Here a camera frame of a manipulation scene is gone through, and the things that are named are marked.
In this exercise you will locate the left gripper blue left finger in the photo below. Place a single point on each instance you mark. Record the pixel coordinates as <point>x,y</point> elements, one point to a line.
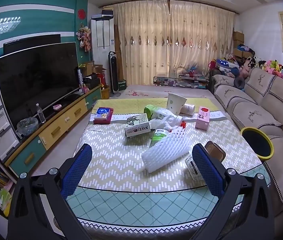
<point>73,169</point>

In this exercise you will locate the yellow rimmed dark trash bin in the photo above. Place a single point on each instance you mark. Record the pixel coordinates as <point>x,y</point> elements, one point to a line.
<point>259,142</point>

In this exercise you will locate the white tissue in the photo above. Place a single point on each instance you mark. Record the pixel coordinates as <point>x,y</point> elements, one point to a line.
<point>169,124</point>

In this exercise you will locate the pile of plush toys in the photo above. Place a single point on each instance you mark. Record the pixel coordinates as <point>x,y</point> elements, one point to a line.
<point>241,68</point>

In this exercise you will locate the low glass shelf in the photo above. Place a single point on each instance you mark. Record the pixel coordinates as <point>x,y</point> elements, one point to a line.
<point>197,82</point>

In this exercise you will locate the white foam net sleeve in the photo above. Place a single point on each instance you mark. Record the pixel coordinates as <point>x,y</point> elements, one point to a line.
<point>174,145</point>

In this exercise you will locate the white barcode packet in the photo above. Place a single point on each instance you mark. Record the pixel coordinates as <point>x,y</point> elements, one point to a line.
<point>193,169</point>

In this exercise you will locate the white pill bottle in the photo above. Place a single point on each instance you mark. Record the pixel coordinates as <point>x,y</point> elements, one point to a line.
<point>188,109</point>

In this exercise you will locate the floral floor mat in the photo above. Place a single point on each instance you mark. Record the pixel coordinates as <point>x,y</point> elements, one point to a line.
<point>142,91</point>

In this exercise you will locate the green lidded clear jar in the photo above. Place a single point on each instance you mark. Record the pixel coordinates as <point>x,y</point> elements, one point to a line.
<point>158,135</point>

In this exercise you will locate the patterned table cloth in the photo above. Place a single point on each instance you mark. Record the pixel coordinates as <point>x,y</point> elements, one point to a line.
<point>117,189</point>

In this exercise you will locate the black tower fan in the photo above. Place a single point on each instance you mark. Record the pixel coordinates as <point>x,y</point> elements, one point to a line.
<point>113,71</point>

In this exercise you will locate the red tray with tissue pack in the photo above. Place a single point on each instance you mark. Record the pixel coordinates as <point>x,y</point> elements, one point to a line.
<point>103,116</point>

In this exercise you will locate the glass ashtray bowl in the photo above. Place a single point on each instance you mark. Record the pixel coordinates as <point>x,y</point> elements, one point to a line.
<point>27,126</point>

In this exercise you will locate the white bamboo print box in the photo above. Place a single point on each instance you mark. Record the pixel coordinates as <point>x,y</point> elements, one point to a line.
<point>137,125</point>

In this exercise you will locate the white standing air conditioner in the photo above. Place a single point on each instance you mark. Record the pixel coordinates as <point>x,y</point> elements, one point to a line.
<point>102,39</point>

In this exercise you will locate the large black television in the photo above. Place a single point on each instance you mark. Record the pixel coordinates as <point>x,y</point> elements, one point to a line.
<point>37,76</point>

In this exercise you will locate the white paper cup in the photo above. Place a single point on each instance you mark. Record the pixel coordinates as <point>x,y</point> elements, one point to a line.
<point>175,103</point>

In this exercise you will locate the brown square tin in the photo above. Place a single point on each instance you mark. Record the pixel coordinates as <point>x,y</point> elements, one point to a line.
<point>215,151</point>

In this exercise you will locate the pink small box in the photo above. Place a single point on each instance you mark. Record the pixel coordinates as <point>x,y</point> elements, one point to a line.
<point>203,118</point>

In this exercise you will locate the teal yellow tv cabinet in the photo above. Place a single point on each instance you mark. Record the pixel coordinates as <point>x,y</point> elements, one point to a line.
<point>34,148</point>

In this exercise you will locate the beige curtains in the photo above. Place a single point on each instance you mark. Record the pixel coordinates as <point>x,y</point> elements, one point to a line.
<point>166,38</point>

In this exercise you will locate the white green lotion bottle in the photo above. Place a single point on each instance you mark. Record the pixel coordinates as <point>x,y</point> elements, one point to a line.
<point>155,112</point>

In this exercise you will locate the beige sectional sofa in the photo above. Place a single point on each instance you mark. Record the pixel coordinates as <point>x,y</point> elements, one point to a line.
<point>260,105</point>

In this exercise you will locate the clear water bottle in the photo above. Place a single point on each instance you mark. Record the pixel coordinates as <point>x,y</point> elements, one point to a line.
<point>40,114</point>

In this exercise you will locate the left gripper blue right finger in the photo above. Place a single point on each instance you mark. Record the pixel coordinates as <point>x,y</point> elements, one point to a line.
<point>209,169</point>

